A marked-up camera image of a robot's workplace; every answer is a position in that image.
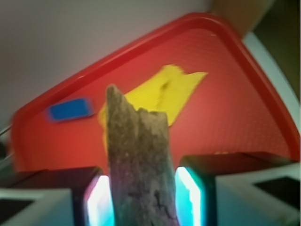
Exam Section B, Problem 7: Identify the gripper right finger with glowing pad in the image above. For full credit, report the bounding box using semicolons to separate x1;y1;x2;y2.
175;152;301;226

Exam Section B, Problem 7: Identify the yellow cloth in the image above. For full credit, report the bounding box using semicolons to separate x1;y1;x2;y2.
97;64;209;143

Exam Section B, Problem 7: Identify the brown cardboard panel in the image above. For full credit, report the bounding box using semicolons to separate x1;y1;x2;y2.
211;0;274;38

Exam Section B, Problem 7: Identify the blue sponge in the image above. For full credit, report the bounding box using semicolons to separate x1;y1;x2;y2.
45;97;96;122

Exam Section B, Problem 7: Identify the brown wood chip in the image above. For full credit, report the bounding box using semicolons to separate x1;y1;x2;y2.
106;85;179;226

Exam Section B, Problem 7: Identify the red plastic tray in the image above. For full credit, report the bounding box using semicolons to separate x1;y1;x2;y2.
11;13;300;171

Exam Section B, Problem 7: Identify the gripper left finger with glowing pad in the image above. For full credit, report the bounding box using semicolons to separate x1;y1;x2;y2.
0;167;114;226

